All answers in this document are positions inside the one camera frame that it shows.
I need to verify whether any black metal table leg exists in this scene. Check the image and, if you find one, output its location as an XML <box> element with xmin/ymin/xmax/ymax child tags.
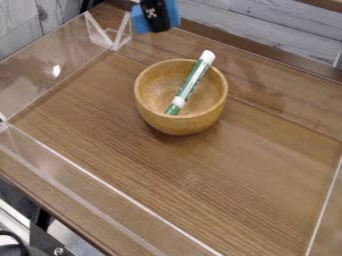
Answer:
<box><xmin>29</xmin><ymin>209</ymin><xmax>75</xmax><ymax>256</ymax></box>

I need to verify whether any black cable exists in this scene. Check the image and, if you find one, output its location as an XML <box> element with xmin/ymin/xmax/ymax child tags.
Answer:
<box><xmin>0</xmin><ymin>230</ymin><xmax>32</xmax><ymax>256</ymax></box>

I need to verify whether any green and white tube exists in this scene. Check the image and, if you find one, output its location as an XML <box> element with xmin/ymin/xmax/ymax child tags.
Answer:
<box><xmin>164</xmin><ymin>50</ymin><xmax>215</xmax><ymax>115</ymax></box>

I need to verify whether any clear acrylic tray wall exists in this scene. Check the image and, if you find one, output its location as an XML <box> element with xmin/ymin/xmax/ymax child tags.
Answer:
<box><xmin>0</xmin><ymin>7</ymin><xmax>342</xmax><ymax>256</ymax></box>

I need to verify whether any light wooden bowl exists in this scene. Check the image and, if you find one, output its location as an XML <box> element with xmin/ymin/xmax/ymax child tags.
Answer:
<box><xmin>133</xmin><ymin>59</ymin><xmax>228</xmax><ymax>135</ymax></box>

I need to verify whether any blue rectangular block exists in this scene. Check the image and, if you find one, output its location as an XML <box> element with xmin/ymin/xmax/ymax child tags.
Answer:
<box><xmin>131</xmin><ymin>0</ymin><xmax>180</xmax><ymax>34</ymax></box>

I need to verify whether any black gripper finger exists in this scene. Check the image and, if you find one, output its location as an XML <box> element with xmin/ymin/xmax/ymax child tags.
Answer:
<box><xmin>140</xmin><ymin>0</ymin><xmax>171</xmax><ymax>33</ymax></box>

